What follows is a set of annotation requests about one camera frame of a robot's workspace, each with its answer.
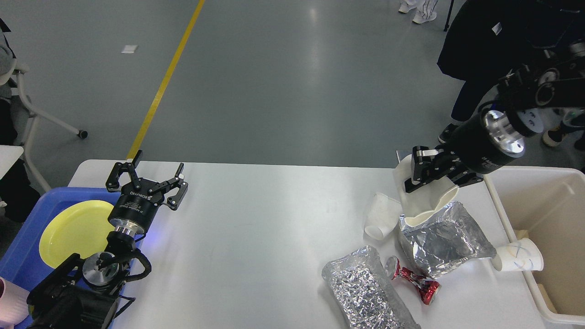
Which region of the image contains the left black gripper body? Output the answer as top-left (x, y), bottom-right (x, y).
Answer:
top-left (108, 178), bottom-right (165, 234)

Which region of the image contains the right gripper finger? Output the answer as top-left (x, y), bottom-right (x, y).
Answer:
top-left (404, 146), bottom-right (461, 193)
top-left (451, 170), bottom-right (484, 187)

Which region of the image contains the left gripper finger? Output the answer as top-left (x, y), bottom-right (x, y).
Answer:
top-left (149, 163), bottom-right (189, 211)
top-left (105, 149), bottom-right (143, 192)

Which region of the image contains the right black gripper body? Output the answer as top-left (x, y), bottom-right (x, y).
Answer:
top-left (439, 110), bottom-right (525, 175)

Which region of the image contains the large white paper cup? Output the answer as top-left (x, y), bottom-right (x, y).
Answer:
top-left (393, 155), bottom-right (459, 227)

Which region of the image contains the yellow plastic plate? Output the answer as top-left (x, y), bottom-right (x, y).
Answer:
top-left (38, 200), bottom-right (114, 269)

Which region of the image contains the brown paper bag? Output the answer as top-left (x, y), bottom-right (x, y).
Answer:
top-left (537, 283), bottom-right (558, 313)

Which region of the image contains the pink cup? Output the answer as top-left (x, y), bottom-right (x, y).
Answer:
top-left (0, 277), bottom-right (30, 329)

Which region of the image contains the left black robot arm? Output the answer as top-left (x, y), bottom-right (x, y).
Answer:
top-left (27, 150), bottom-right (189, 329)

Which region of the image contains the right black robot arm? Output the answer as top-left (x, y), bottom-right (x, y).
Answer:
top-left (399, 42), bottom-right (585, 193)

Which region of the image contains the silver foil bag rear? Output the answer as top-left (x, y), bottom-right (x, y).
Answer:
top-left (399, 201), bottom-right (496, 279)

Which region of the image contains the silver foil bag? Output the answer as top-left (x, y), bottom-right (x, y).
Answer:
top-left (321, 245), bottom-right (421, 329)
top-left (399, 201), bottom-right (496, 279)

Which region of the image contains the white paper cup lying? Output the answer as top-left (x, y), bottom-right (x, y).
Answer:
top-left (363, 192), bottom-right (403, 241)

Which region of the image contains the person at right edge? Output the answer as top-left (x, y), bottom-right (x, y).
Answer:
top-left (541, 122), bottom-right (585, 151)

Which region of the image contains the beige plastic bin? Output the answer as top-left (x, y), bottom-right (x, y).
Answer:
top-left (485, 166), bottom-right (585, 325)

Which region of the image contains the seated person at left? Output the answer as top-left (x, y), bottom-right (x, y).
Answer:
top-left (0, 21), bottom-right (40, 223)

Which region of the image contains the white paper cup upright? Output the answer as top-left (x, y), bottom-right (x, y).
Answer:
top-left (491, 238), bottom-right (544, 271)

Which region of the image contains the person with black sneakers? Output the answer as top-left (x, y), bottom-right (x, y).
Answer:
top-left (437, 0), bottom-right (584, 143)

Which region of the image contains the white side table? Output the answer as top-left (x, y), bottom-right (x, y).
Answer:
top-left (0, 144), bottom-right (24, 179)

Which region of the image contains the office chair left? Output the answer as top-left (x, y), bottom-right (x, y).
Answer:
top-left (1, 59), bottom-right (88, 192)

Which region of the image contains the crushed red soda can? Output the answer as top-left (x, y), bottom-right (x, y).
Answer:
top-left (386, 256), bottom-right (441, 305)

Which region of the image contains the blue plastic tray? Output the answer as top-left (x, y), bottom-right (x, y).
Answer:
top-left (0, 187), bottom-right (147, 329)

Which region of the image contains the black tripod leg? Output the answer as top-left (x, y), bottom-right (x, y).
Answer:
top-left (443, 0), bottom-right (455, 32)

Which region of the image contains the silver foil bag front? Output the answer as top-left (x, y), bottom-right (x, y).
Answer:
top-left (321, 245), bottom-right (421, 329)

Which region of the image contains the person in white trousers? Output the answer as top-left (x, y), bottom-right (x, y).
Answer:
top-left (399, 0), bottom-right (439, 24)

